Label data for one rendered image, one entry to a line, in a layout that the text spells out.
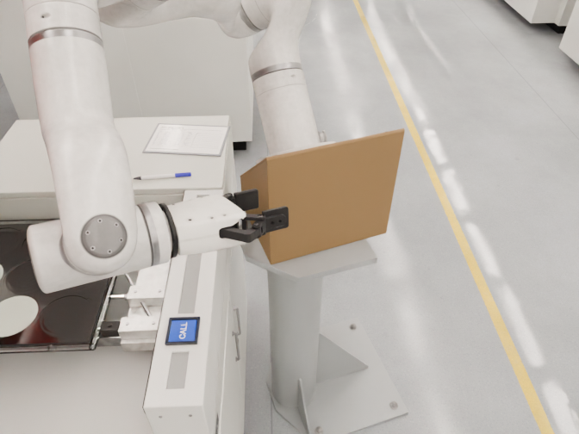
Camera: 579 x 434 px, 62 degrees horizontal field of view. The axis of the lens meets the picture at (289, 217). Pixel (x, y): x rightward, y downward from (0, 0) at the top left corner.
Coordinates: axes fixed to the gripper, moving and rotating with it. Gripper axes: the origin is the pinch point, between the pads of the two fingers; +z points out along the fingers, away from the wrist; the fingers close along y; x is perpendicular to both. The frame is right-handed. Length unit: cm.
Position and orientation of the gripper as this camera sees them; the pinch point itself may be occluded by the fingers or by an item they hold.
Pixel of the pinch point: (266, 207)
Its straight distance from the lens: 72.4
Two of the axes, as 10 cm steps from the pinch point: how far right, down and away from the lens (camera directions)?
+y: 5.1, 3.1, -8.0
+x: -0.2, -9.3, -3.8
